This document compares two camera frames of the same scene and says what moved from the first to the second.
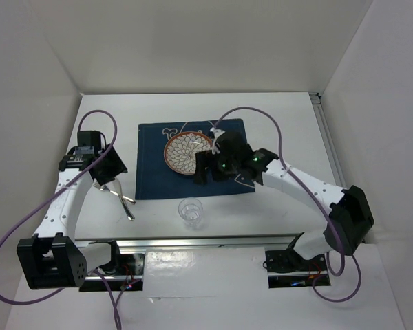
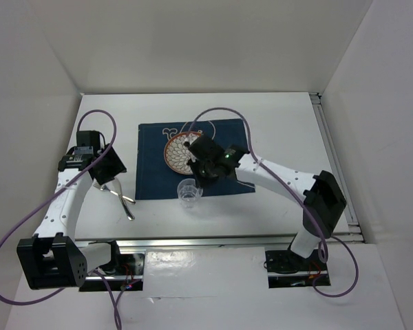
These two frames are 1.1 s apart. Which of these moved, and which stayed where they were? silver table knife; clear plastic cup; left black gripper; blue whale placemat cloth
Moved: clear plastic cup
Stayed: silver table knife; blue whale placemat cloth; left black gripper
